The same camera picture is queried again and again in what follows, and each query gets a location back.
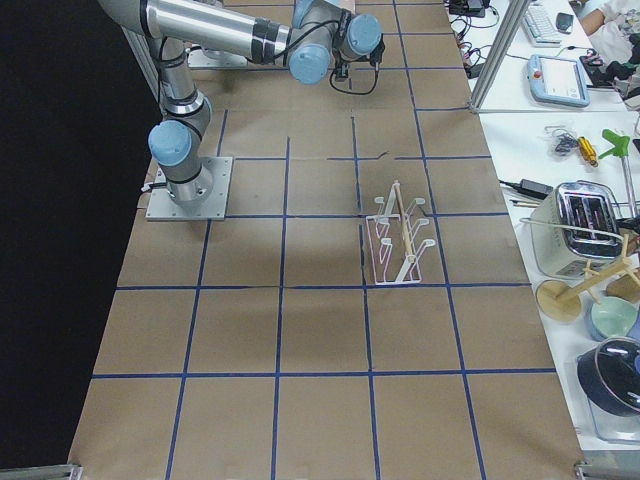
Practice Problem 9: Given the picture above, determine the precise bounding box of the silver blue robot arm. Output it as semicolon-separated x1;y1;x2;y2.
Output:
100;1;384;85
146;37;213;207

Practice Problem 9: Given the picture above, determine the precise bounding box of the wooden mug tree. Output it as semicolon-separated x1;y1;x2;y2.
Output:
535;234;639;322

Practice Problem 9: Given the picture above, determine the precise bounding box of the white keyboard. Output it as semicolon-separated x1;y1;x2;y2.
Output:
522;5;562;48

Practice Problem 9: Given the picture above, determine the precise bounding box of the dark blue pot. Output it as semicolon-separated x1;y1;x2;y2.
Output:
577;337;639;417

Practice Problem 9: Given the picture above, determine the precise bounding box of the yellow handle screwdriver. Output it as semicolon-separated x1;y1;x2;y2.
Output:
577;136;598;167

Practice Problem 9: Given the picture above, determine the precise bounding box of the green plastic handle tool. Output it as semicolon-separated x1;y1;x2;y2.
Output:
599;129;639;218

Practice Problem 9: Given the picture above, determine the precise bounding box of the aluminium frame post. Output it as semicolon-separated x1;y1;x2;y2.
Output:
469;0;528;113

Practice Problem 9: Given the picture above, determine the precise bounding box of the black power adapter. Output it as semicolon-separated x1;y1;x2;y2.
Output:
499;179;553;199

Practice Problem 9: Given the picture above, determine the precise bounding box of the blue teach pendant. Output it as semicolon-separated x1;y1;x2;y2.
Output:
527;55;590;108

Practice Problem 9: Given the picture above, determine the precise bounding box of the pale green bowl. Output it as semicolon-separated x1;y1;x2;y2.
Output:
586;297;638;341

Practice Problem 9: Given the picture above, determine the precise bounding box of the white wire cup rack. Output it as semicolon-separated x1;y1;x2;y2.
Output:
365;180;436;286

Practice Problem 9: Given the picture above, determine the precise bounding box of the chrome toaster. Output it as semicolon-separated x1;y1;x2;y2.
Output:
530;181;623;279

